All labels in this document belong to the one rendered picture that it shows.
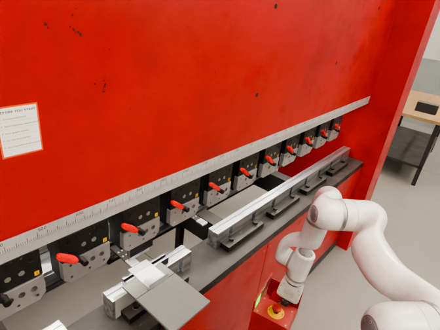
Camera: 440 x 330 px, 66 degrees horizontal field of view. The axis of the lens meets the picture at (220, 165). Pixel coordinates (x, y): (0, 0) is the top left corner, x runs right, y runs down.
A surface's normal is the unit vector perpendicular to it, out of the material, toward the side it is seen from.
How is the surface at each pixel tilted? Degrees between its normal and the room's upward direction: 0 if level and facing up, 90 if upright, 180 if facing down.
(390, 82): 90
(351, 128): 90
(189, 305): 0
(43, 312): 0
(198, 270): 0
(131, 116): 90
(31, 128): 90
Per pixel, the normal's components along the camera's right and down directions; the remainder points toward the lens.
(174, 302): 0.11, -0.89
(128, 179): 0.76, 0.36
